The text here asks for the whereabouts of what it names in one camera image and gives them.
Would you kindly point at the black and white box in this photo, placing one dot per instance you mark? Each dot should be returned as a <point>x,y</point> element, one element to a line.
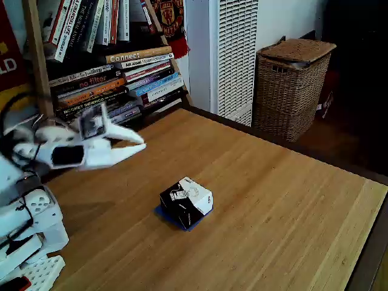
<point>185,209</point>

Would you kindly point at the grey purple book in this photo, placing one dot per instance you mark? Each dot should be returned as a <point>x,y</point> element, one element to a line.
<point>127,113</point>

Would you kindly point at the black Rocket Science book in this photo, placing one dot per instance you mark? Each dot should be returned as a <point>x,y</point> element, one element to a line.
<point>78,106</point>

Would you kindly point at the blue book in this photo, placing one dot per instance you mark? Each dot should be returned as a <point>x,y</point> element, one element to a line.
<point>157,85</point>

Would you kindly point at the dark purple book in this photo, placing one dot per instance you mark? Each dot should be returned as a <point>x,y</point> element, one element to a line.
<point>151,79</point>

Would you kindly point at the black no filter book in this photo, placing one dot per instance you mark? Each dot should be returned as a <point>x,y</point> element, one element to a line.
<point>91,82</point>

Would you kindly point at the blue tape square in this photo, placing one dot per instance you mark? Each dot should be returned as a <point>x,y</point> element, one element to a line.
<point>157,211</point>

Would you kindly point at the white book with red stripe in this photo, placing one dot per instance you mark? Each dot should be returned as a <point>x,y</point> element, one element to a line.
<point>145,69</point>

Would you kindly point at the white book script title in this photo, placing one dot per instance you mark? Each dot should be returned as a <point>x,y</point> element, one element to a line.
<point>78,74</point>

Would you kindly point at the white Modern Romance book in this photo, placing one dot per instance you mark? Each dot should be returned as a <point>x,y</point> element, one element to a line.
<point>145,61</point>

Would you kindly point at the tan Connect book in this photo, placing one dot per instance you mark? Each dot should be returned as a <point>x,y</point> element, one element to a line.
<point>136,55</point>

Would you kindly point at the white and green book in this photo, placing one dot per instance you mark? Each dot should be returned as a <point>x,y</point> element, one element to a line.
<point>95,27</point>

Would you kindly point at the wide white book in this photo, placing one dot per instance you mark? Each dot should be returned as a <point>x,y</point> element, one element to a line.
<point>123,21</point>

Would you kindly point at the red and yellow banner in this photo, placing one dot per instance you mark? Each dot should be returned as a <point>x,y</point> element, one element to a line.
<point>12,75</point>

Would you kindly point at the slim orange book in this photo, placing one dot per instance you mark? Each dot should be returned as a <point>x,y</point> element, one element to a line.
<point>114,21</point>

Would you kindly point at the slim white book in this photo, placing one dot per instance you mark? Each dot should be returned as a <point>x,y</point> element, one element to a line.
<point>106,21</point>

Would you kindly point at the black Moral Animal book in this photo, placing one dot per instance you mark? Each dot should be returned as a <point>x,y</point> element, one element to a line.
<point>78,27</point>

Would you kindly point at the white Financial Life book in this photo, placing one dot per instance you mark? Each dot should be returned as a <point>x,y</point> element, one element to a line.
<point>67,30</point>

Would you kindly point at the red and white book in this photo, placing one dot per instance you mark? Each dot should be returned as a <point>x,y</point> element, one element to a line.
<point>148,16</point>

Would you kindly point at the red football scarf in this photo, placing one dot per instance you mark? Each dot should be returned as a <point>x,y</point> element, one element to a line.
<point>169,18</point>

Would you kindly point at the white book with red spine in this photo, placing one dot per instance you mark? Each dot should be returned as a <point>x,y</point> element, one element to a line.
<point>59,21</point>

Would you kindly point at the white louvered heater panel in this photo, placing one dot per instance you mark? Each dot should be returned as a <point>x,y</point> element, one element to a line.
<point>236,60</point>

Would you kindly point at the red and black clamp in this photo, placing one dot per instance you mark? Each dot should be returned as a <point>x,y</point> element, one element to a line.
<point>15,285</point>

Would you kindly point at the brown wicker basket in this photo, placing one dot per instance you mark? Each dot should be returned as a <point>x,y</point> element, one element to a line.
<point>288,91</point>

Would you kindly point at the red bag with white print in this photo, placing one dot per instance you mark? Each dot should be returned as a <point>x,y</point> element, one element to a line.
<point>329,100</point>

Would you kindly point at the camera board on white mount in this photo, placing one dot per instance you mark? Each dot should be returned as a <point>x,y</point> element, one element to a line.
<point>91,124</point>

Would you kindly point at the wooden shelf frame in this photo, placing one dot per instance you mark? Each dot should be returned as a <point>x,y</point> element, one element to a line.
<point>39,75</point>

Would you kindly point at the white perforated base plate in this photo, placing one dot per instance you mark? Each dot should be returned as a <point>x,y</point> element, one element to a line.
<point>45,272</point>

